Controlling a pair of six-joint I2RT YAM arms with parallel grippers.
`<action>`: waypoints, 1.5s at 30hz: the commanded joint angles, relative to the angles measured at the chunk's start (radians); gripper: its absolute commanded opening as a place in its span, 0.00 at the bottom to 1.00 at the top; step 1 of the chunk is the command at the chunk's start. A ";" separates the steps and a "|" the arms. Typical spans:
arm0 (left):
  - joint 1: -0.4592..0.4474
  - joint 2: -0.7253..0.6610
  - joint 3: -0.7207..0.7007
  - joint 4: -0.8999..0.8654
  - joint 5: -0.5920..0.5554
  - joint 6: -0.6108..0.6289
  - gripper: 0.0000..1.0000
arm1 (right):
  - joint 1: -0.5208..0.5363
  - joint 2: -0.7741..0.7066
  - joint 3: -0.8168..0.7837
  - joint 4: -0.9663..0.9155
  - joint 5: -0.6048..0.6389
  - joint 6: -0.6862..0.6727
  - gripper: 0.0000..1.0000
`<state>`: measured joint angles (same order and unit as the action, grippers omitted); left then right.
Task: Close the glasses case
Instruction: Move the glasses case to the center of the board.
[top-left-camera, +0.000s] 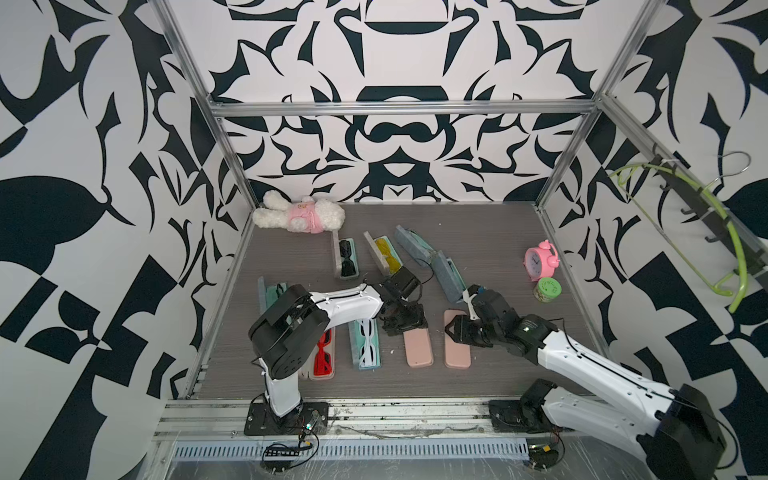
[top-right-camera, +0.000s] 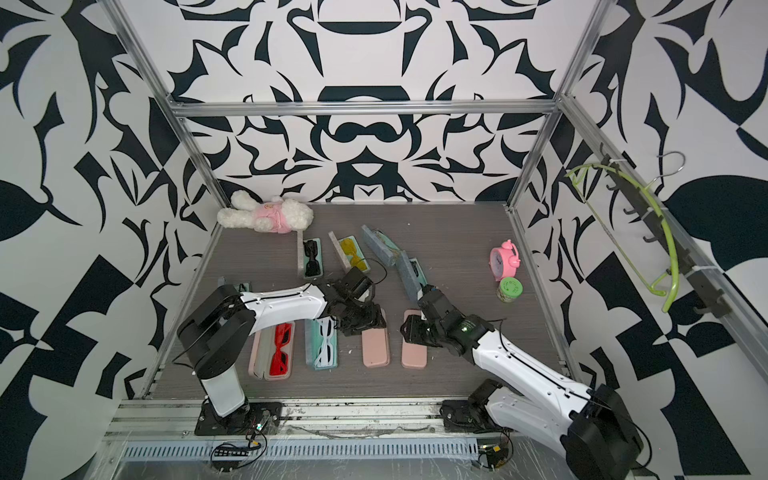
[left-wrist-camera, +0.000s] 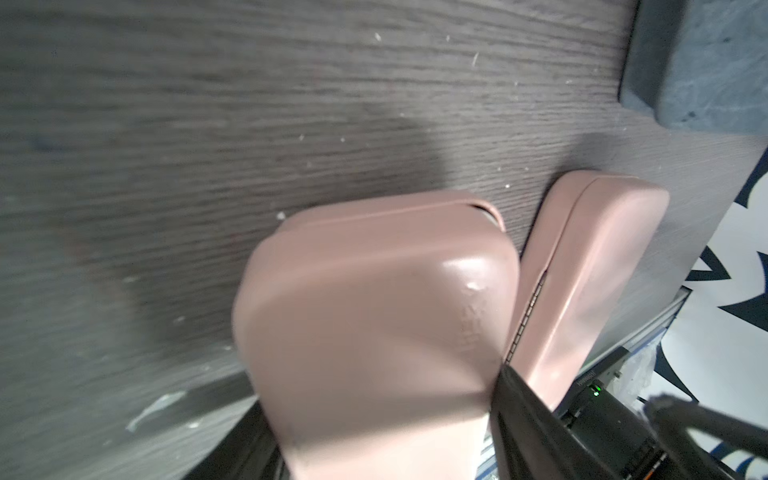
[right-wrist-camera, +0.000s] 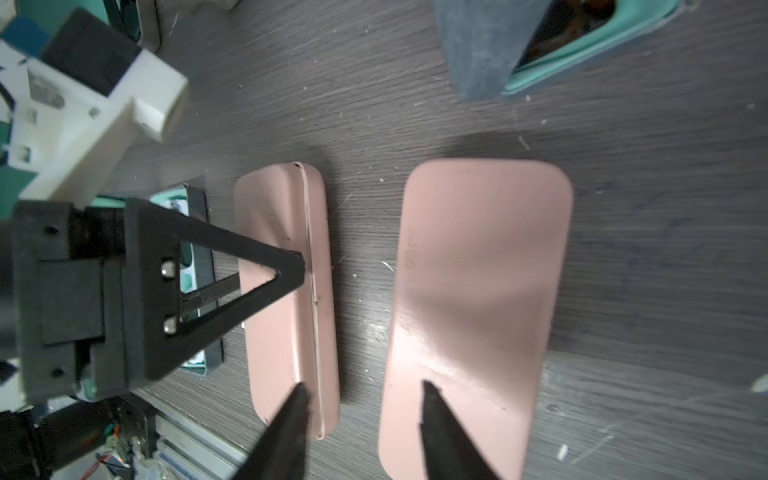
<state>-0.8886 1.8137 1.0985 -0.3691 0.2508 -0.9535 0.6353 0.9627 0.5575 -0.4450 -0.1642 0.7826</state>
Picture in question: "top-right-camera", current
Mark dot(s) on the white slotted cable duct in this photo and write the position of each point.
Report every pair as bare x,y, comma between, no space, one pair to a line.
459,448

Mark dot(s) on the pink alarm clock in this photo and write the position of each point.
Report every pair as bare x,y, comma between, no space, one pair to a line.
504,261

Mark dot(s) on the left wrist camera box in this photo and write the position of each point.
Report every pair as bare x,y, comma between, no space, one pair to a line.
354,285

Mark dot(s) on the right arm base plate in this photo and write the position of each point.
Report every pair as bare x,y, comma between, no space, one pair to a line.
470,415

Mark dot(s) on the green lidded jar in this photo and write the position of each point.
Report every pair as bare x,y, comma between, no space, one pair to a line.
509,289

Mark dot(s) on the black sunglasses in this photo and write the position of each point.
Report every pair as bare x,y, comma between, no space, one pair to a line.
312,265

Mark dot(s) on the black wall hook rail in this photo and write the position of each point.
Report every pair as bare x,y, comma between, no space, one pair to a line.
646,207

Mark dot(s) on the pink case with red glasses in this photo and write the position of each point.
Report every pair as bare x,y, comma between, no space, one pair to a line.
272,354

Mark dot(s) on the white sunglasses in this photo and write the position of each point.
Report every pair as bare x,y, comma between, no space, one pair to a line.
326,356

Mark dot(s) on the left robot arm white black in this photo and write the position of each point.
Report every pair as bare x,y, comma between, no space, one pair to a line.
214,334

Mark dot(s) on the white plush toy pink outfit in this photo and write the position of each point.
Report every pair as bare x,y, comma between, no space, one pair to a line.
280,216

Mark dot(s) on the mint case with white sunglasses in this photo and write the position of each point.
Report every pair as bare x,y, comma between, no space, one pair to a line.
313,342

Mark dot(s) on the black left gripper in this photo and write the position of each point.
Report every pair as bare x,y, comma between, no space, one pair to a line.
375,319

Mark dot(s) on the red sunglasses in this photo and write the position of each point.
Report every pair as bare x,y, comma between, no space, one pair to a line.
280,362

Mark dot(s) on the aluminium front rail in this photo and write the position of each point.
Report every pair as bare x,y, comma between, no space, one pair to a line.
314,418

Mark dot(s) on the grey case far open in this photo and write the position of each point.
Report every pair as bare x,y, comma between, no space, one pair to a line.
380,245

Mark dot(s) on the grey case with black sunglasses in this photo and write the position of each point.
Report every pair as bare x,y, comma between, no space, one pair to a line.
301,259

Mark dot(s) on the grey-green case far left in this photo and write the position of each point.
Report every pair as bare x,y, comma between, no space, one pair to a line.
239,286

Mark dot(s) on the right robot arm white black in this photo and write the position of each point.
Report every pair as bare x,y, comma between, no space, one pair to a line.
590,428

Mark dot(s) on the yellow glasses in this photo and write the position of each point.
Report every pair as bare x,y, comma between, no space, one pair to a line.
353,253

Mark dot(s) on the beige case with yellow glasses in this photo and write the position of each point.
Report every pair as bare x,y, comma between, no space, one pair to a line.
335,243

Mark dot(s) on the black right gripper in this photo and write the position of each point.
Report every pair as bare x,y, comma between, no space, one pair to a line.
409,327

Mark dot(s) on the green clothes hanger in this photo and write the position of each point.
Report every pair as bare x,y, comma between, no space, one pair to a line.
646,261

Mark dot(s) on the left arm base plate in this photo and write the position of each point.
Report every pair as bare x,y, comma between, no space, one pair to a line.
264,416

